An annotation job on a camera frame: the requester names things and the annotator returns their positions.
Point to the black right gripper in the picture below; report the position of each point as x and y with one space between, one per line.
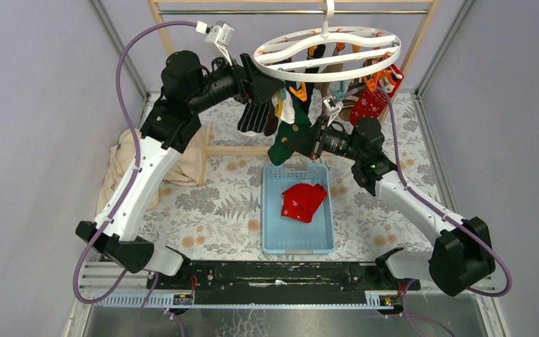
309 143

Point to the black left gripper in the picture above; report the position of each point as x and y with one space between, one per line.
246 80

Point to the dark green sock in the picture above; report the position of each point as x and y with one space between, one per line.
294 121

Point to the plain red sock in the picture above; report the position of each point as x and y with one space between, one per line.
317 191

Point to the red snowflake sock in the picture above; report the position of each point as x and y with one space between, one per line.
299 207

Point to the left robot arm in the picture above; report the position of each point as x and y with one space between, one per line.
164 136

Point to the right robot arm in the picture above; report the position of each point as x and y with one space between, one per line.
461 253

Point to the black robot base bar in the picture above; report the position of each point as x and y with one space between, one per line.
234 282

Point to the black striped sock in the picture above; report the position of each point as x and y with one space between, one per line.
253 118

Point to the tan brown sock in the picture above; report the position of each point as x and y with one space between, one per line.
323 87

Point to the red patterned sock pair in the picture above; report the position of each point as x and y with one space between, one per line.
364 102

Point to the light blue plastic basket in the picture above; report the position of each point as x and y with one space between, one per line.
282 235

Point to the beige crumpled cloth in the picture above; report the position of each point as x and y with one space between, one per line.
187 171

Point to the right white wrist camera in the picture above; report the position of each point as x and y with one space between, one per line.
333 106

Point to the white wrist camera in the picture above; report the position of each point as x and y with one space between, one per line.
218 37
333 106

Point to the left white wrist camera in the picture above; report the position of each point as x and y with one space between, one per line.
218 37

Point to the wooden drying rack frame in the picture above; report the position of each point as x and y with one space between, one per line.
327 11

